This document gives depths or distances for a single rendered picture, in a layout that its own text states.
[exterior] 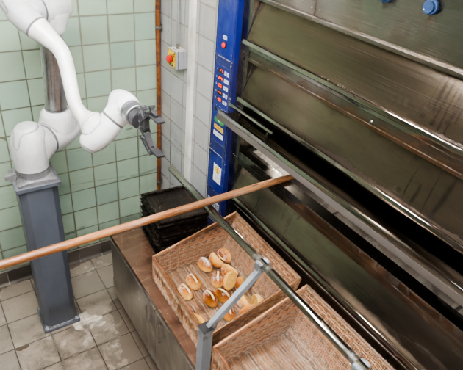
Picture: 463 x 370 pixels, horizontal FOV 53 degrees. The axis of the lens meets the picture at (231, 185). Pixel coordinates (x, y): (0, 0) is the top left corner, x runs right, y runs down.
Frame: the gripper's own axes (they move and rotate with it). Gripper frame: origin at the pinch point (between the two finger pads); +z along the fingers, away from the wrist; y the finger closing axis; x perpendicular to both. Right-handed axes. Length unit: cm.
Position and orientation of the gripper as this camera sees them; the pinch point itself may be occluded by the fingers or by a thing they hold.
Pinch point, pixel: (159, 139)
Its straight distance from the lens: 170.8
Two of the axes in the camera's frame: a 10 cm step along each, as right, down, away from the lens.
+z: 5.4, 4.9, -6.8
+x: -8.4, 2.4, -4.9
